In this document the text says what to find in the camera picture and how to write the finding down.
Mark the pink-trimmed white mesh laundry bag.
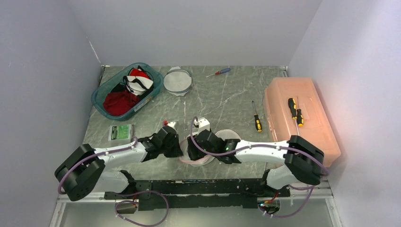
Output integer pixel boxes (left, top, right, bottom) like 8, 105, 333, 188
178, 129, 241, 167

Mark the blue-trimmed white mesh laundry bag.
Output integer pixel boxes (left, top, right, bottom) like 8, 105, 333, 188
164, 66, 192, 96

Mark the white bra with black straps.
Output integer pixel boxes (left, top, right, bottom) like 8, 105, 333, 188
122, 67, 154, 96

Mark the dark red bra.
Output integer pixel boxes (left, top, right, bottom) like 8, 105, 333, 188
103, 91, 140, 116

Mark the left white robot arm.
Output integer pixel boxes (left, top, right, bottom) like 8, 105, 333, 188
54, 121, 183, 201

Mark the green labelled small box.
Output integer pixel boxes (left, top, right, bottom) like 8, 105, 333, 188
108, 124, 134, 143

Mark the yellow-black screwdriver on table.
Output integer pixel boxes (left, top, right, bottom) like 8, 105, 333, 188
252, 101, 262, 132

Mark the teal plastic basin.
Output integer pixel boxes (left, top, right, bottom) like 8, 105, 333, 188
91, 62, 164, 121

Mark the red-blue small screwdriver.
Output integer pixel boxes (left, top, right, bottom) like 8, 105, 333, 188
207, 68, 231, 78

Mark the large yellow-black screwdriver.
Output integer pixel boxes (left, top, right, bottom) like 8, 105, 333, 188
288, 98, 297, 120

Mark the orange translucent plastic box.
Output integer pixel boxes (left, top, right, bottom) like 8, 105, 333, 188
263, 77, 341, 167

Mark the medium yellow-black screwdriver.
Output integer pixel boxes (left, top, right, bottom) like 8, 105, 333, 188
296, 105, 304, 135

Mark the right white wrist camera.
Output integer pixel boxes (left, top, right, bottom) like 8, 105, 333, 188
192, 117, 210, 134

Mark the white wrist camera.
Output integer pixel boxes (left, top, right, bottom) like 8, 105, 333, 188
192, 117, 210, 134
163, 120, 178, 130

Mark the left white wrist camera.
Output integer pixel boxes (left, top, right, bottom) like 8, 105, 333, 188
163, 120, 178, 130

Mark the black base frame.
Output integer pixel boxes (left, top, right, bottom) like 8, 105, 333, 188
104, 178, 290, 211

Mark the aluminium rail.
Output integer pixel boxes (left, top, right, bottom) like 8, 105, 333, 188
77, 178, 332, 203

